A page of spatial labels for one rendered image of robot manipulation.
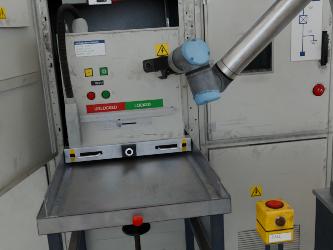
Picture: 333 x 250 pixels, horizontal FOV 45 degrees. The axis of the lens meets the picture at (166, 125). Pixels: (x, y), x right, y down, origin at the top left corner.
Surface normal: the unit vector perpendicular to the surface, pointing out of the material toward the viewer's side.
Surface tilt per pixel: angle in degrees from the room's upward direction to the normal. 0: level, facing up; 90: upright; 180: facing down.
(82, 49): 90
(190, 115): 90
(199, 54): 70
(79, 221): 90
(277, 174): 90
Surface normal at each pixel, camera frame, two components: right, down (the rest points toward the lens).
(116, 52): 0.13, 0.23
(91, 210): -0.06, -0.97
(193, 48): 0.32, -0.14
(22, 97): 0.98, -0.01
